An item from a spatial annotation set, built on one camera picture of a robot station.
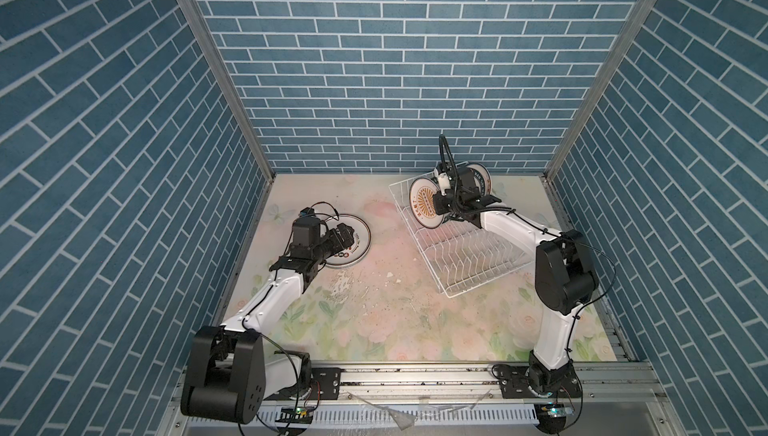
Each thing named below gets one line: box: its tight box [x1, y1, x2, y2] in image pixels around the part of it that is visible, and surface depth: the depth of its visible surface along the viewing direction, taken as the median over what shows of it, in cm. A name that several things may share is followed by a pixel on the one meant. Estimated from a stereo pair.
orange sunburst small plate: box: [409, 176, 443, 229], surface depth 104 cm
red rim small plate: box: [466, 163, 493, 196], surface depth 104 cm
